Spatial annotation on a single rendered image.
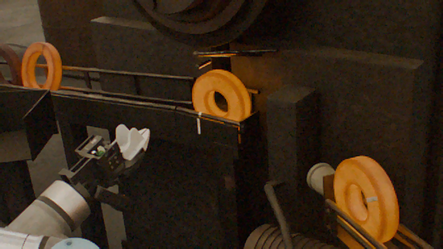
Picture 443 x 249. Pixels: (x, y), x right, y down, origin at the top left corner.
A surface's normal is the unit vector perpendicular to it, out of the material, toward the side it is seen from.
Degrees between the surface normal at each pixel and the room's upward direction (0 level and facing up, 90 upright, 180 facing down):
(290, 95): 0
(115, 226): 0
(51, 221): 53
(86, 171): 90
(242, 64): 90
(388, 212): 75
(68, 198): 47
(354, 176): 89
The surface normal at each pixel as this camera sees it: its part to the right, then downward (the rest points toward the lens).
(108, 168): 0.80, 0.21
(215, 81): -0.59, 0.37
